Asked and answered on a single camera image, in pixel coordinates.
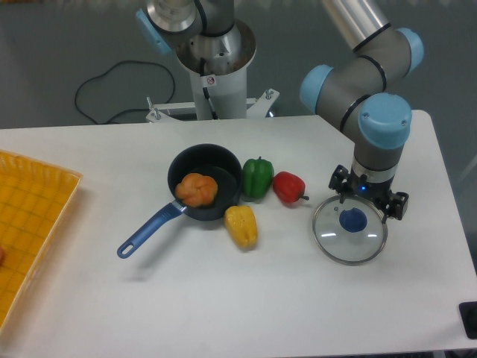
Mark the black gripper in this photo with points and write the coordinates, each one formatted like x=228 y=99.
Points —
x=347 y=185

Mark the glass pot lid blue knob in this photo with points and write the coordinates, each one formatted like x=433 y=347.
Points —
x=350 y=230

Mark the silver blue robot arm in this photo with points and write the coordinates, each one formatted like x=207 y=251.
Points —
x=354 y=99

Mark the red bell pepper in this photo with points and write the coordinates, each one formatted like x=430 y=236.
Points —
x=289 y=188

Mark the green bell pepper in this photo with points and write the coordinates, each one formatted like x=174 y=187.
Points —
x=257 y=175

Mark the yellow bell pepper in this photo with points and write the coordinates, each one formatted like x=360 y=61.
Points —
x=240 y=223

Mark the black device at table edge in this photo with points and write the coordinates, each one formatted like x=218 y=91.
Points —
x=468 y=314

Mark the orange bread roll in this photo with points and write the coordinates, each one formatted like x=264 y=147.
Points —
x=196 y=190

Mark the yellow woven basket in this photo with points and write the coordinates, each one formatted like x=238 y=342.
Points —
x=34 y=198

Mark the dark pot blue handle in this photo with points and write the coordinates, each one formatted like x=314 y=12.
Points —
x=206 y=159

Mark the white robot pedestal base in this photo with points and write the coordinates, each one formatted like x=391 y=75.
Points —
x=217 y=68

